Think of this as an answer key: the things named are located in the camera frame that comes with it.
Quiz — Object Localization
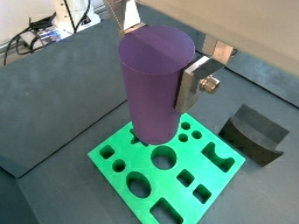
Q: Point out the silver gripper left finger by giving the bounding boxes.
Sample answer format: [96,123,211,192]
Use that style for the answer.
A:
[103,0,146,39]

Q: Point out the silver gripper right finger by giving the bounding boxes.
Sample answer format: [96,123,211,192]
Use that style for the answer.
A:
[175,36,234,114]

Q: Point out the purple cylinder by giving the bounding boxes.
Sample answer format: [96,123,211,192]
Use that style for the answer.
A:
[118,25,195,144]

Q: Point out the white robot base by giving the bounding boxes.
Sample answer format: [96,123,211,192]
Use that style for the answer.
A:
[52,0,100,34]

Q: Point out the dark grey curved block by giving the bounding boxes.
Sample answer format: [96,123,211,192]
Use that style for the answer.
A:
[219,104,290,167]

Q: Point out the grey foam mat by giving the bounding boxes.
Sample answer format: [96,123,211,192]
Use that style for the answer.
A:
[0,20,126,178]

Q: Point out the green shape sorter board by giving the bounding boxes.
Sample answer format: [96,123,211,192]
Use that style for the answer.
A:
[88,115,246,224]

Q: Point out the black cable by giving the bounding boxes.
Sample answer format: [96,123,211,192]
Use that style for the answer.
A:
[3,17,56,67]

